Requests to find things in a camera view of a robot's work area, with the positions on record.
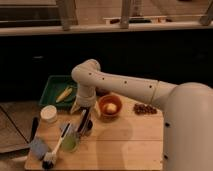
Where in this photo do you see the white round container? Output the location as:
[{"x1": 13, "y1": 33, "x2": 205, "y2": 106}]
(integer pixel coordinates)
[{"x1": 40, "y1": 105, "x2": 57, "y2": 123}]

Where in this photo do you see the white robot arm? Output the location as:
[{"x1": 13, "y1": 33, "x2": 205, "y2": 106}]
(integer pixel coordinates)
[{"x1": 71, "y1": 59, "x2": 213, "y2": 171}]

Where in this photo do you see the orange bowl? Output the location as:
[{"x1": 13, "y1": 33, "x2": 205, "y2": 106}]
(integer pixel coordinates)
[{"x1": 98, "y1": 94, "x2": 122, "y2": 118}]

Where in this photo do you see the green transparent cup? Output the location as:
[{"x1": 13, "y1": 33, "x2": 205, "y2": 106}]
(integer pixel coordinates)
[{"x1": 61, "y1": 123, "x2": 79, "y2": 152}]

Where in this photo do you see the yellow corn cob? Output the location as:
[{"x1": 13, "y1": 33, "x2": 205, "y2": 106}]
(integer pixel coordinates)
[{"x1": 56, "y1": 87, "x2": 72, "y2": 103}]

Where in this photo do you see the yellow round fruit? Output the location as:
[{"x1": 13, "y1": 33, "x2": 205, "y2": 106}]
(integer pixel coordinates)
[{"x1": 105, "y1": 103, "x2": 117, "y2": 114}]

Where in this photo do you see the green plastic tray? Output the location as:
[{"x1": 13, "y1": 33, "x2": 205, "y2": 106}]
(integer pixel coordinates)
[{"x1": 39, "y1": 75, "x2": 77, "y2": 110}]

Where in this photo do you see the brown grape cluster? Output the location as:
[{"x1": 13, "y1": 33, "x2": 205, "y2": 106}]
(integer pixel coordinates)
[{"x1": 133, "y1": 103, "x2": 157, "y2": 115}]

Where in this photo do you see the white handled dish brush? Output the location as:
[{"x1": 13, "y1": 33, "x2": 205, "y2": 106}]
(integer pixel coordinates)
[{"x1": 42, "y1": 123, "x2": 71, "y2": 170}]

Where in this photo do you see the black handled tool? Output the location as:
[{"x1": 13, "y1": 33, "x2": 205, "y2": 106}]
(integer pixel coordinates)
[{"x1": 30, "y1": 117, "x2": 39, "y2": 141}]

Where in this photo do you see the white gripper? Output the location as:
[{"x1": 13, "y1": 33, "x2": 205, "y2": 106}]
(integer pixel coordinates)
[{"x1": 70, "y1": 87, "x2": 97, "y2": 134}]

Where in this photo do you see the wooden window frame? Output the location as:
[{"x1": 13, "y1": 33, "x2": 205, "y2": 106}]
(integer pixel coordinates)
[{"x1": 0, "y1": 0, "x2": 213, "y2": 36}]

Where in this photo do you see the small metal cup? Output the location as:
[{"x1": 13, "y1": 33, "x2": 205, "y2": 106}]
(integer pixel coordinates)
[{"x1": 82, "y1": 120, "x2": 93, "y2": 136}]

